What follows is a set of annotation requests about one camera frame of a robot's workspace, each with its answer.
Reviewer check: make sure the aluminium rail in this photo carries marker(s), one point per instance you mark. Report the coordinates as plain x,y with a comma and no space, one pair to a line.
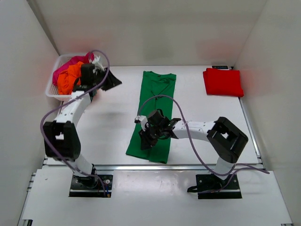
150,167

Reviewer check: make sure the small black device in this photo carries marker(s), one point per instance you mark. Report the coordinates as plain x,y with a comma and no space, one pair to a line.
220,67

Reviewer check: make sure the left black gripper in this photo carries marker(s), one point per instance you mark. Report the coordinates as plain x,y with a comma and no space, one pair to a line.
113,81

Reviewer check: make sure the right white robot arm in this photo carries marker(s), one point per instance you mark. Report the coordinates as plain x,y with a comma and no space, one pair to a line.
227,140

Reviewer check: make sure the orange t shirt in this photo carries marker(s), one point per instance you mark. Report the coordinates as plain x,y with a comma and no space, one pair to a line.
66,79

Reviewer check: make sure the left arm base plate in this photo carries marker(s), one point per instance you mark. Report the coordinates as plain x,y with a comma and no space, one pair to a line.
94,187

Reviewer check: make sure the folded red t shirt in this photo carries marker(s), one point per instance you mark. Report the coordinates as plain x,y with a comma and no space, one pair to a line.
223,82

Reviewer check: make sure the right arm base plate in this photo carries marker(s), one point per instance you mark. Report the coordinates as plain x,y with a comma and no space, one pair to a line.
209,186

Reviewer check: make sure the pink t shirt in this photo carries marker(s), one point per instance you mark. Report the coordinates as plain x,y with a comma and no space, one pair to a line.
72,61

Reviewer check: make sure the white plastic basket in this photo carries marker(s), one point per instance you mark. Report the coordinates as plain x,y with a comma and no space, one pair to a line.
51,90

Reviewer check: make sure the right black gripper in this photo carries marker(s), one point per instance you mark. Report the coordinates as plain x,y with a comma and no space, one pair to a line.
146,142

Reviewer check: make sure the green t shirt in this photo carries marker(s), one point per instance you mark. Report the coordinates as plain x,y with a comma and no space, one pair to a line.
154,84

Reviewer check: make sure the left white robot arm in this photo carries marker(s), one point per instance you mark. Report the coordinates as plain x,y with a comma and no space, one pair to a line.
61,138

